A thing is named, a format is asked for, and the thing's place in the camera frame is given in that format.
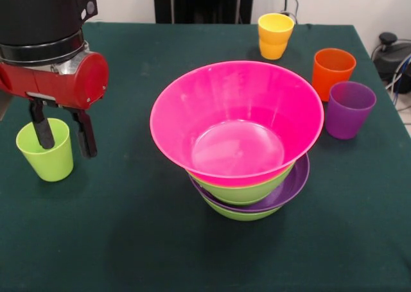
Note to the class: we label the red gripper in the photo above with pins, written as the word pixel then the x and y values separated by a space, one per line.
pixel 74 83

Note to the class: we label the lime green plastic cup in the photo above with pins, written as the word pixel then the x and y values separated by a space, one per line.
pixel 48 167

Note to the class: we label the large pink plastic bowl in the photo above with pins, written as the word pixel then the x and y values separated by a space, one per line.
pixel 237 112

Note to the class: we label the large green plastic bowl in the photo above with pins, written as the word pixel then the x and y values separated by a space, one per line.
pixel 244 192

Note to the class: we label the small green plastic bowl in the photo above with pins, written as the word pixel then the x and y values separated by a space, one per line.
pixel 247 204

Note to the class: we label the medium green plastic bowl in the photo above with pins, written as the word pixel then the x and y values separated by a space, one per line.
pixel 244 215

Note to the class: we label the purple plastic bowl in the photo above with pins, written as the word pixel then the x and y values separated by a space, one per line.
pixel 295 183

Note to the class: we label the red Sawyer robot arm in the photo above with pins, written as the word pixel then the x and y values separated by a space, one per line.
pixel 38 13

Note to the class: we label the dark green tablecloth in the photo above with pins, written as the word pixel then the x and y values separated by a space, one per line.
pixel 96 240

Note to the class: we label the yellow plastic cup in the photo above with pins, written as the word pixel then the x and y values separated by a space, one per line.
pixel 273 52
pixel 276 30

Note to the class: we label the orange plastic cup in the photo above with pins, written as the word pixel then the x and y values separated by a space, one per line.
pixel 334 73

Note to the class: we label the purple plastic cup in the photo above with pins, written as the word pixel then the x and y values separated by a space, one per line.
pixel 348 118

